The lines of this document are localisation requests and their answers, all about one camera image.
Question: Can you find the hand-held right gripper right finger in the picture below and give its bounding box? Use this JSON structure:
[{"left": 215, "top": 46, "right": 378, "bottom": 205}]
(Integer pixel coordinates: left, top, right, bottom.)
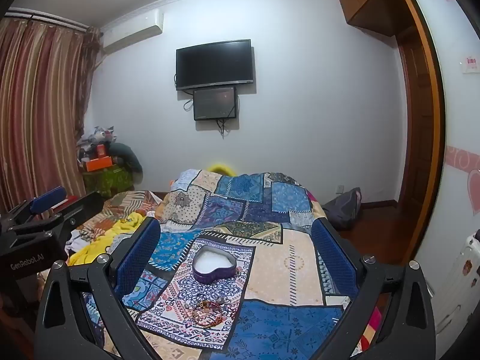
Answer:
[{"left": 311, "top": 218, "right": 438, "bottom": 360}]

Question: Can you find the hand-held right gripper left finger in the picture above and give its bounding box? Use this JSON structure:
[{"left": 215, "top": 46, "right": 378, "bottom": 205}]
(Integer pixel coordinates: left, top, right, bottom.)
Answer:
[{"left": 34, "top": 217, "right": 166, "bottom": 360}]

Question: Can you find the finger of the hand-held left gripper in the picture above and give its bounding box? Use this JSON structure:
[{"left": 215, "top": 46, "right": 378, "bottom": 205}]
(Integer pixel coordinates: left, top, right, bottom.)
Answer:
[
  {"left": 7, "top": 185, "right": 65, "bottom": 229},
  {"left": 15, "top": 191, "right": 105, "bottom": 241}
]

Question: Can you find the purple heart-shaped tin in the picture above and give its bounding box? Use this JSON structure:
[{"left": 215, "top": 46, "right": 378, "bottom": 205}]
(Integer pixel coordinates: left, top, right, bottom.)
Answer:
[{"left": 192, "top": 245, "right": 238, "bottom": 284}]

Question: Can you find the beaded bracelet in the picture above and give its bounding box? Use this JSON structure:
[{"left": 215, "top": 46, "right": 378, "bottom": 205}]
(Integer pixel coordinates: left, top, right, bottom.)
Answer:
[{"left": 183, "top": 294, "right": 241, "bottom": 329}]

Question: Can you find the yellow cloth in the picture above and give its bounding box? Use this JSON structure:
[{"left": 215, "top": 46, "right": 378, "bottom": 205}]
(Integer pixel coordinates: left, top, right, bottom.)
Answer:
[{"left": 67, "top": 212, "right": 148, "bottom": 267}]

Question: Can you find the green patterned cloth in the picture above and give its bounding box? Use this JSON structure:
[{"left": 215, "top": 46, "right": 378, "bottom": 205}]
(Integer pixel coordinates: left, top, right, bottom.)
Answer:
[{"left": 82, "top": 168, "right": 136, "bottom": 198}]

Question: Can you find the orange patterned blanket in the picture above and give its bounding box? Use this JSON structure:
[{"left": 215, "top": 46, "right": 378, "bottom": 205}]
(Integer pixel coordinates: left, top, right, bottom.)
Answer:
[{"left": 77, "top": 190, "right": 167, "bottom": 241}]

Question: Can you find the dark bag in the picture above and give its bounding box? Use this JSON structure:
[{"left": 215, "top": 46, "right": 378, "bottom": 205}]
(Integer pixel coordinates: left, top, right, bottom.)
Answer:
[{"left": 321, "top": 187, "right": 363, "bottom": 232}]

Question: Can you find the orange box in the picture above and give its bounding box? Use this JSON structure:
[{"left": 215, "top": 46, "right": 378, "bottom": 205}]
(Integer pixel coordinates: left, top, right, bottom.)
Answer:
[{"left": 83, "top": 155, "right": 114, "bottom": 172}]

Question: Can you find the red striped cloth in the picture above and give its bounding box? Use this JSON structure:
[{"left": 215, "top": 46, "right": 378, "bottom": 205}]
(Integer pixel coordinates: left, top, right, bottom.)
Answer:
[{"left": 358, "top": 303, "right": 384, "bottom": 360}]

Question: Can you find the blue patchwork blanket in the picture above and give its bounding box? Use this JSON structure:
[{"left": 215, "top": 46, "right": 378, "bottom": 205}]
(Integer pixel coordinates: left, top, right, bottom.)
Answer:
[{"left": 86, "top": 169, "right": 372, "bottom": 360}]

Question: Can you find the striped brown curtain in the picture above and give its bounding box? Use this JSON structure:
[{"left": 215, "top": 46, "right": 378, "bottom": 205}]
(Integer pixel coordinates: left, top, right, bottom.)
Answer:
[{"left": 0, "top": 17, "right": 103, "bottom": 226}]

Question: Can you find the yellow plastic object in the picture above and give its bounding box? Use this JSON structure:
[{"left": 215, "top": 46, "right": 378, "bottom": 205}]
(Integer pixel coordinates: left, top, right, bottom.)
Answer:
[{"left": 208, "top": 163, "right": 237, "bottom": 177}]

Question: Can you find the brown wooden door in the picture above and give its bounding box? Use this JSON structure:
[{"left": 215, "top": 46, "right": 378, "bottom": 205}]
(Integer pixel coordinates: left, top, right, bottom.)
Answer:
[{"left": 390, "top": 0, "right": 448, "bottom": 268}]

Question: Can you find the small black monitor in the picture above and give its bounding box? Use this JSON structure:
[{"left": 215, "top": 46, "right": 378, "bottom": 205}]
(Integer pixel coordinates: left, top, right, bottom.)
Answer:
[{"left": 193, "top": 86, "right": 239, "bottom": 122}]

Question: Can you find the white air conditioner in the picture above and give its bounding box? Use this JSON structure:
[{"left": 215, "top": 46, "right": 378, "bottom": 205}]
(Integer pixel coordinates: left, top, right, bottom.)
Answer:
[{"left": 100, "top": 9, "right": 165, "bottom": 55}]

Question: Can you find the wooden overhead cabinet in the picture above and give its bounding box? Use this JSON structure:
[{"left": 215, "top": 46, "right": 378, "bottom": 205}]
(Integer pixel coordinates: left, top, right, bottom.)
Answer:
[{"left": 337, "top": 0, "right": 410, "bottom": 38}]

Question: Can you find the pink heart wall sticker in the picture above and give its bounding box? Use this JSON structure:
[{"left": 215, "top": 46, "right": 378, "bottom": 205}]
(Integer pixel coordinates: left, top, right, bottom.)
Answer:
[{"left": 444, "top": 144, "right": 480, "bottom": 219}]

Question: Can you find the curtain rail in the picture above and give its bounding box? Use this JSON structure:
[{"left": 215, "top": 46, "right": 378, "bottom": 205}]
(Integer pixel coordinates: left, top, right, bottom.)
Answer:
[{"left": 7, "top": 7, "right": 91, "bottom": 34}]

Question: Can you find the black wall television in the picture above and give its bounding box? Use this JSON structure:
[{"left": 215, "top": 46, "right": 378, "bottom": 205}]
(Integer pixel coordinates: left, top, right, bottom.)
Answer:
[{"left": 175, "top": 39, "right": 256, "bottom": 91}]

